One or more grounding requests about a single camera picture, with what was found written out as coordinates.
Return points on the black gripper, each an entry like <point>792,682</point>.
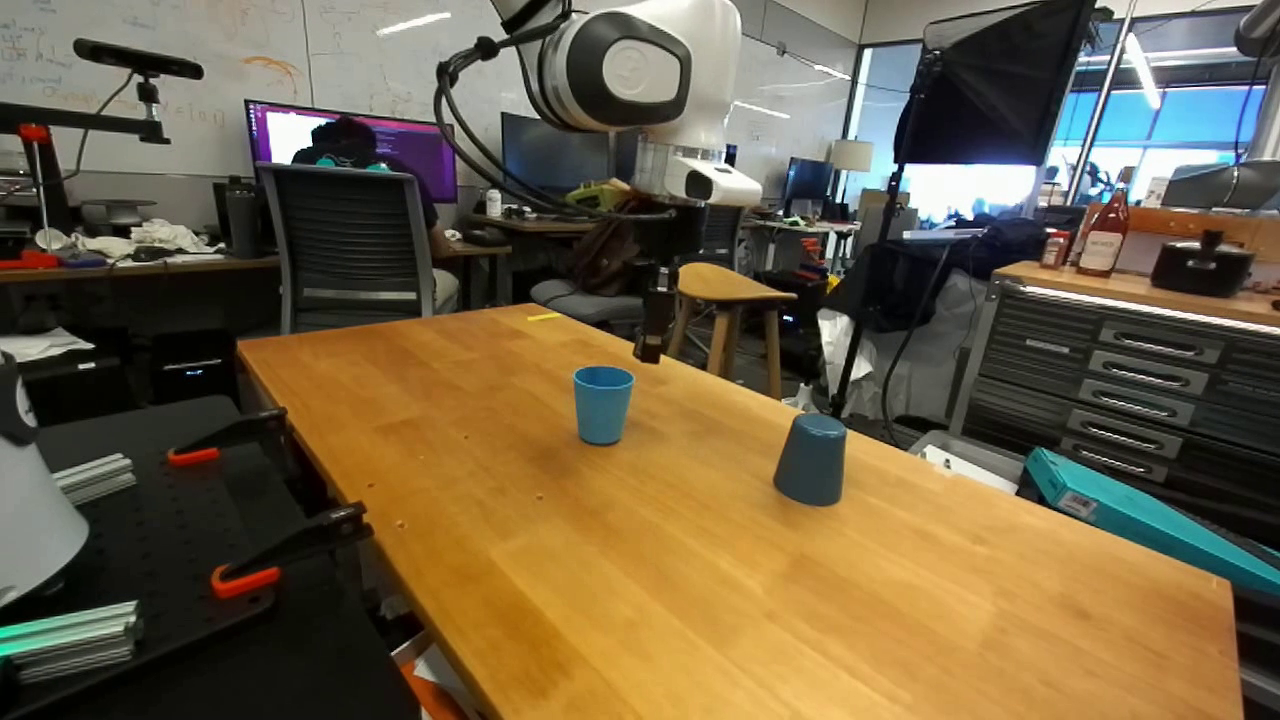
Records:
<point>658,251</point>

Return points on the black camera on stand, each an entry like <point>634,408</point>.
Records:
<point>145,71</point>

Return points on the dark computer monitor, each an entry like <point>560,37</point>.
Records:
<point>551,157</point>

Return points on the lower orange-tipped black clamp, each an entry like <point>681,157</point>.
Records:
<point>264,567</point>

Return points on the purple lit monitor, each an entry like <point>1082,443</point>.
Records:
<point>290,135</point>

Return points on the black softbox light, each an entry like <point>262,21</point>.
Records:
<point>989,84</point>

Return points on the grey mesh office chair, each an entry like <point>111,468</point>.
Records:
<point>354,247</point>

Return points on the orange-tipped black clamp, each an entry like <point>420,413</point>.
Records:
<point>264,429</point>
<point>264,567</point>

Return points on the wooden stool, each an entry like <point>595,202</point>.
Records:
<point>729,292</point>

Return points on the upper orange-tipped black clamp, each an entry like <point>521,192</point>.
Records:
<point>264,429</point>

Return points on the grey drawer cabinet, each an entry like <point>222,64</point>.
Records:
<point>1170,395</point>

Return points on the light blue upright cup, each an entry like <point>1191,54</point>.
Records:
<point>600,404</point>

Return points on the teal case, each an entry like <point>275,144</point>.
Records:
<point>1150,523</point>

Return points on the dark blue upside-down cup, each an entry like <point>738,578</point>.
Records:
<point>810,464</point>

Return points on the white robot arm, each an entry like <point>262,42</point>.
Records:
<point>660,71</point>

